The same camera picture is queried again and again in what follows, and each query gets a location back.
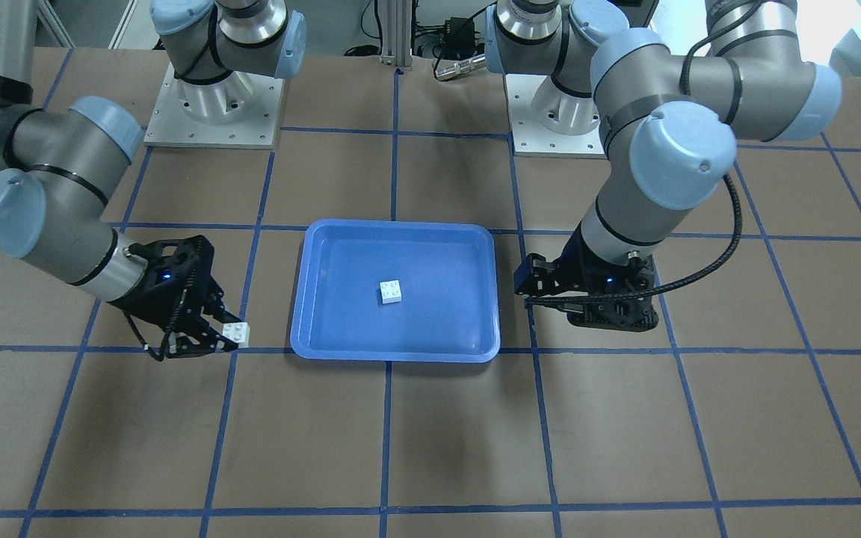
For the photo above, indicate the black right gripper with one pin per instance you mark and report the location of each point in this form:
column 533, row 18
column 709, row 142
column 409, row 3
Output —
column 148, row 300

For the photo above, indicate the aluminium frame post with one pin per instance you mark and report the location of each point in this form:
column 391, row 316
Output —
column 396, row 32

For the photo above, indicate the blue plastic tray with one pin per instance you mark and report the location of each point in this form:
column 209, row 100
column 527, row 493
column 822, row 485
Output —
column 450, row 309

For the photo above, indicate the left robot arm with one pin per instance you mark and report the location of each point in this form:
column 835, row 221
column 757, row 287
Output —
column 669, row 128

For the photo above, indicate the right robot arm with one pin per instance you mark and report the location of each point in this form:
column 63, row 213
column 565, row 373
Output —
column 59, row 171

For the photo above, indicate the white block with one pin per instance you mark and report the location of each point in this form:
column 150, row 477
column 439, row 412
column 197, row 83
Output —
column 390, row 291
column 238, row 332

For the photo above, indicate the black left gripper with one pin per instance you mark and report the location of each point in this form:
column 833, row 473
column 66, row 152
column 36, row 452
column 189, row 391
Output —
column 537, row 273

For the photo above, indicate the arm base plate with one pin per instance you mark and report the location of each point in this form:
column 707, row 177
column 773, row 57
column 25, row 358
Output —
column 241, row 112
column 548, row 123

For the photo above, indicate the silver metal cylinder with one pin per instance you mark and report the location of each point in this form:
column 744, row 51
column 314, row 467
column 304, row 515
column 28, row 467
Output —
column 460, row 68

